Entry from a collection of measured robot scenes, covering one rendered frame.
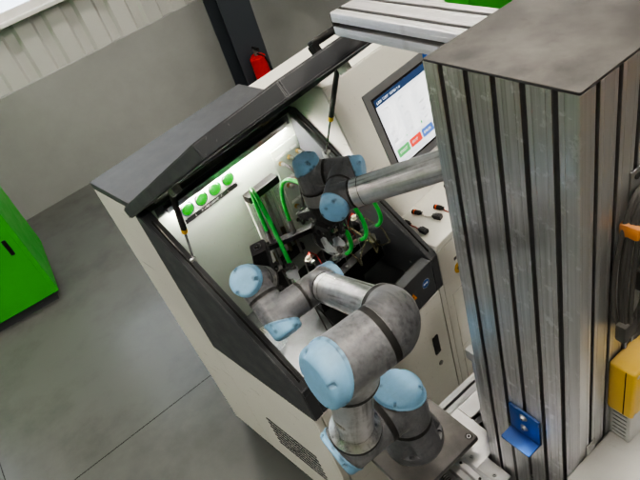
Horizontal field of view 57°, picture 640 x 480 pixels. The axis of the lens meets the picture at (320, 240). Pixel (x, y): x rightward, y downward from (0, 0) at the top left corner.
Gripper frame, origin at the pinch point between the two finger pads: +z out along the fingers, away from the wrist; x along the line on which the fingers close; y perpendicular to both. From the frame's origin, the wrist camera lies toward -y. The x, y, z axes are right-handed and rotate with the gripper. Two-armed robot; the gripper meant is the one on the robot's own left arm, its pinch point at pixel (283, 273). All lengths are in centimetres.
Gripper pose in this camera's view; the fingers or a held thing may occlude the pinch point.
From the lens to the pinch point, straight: 168.9
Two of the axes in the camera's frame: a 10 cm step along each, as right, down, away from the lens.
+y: 4.4, 8.8, -1.6
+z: 2.3, 0.7, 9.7
